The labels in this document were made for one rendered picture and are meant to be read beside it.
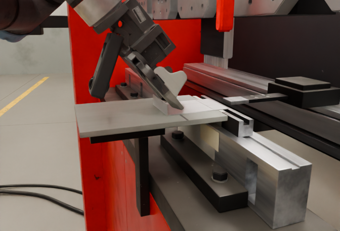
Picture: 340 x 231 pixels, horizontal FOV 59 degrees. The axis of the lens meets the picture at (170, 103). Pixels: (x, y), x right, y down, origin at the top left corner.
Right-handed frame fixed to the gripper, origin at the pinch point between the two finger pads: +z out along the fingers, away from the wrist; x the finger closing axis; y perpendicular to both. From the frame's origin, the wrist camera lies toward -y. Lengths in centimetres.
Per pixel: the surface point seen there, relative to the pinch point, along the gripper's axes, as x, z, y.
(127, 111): 1.5, -4.4, -7.0
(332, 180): 98, 187, 65
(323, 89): -5.0, 21.3, 27.0
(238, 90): 27.6, 26.3, 22.2
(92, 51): 86, -6, -2
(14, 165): 211, 38, -112
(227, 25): -15.2, -9.5, 11.9
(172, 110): -1.6, 0.7, -0.7
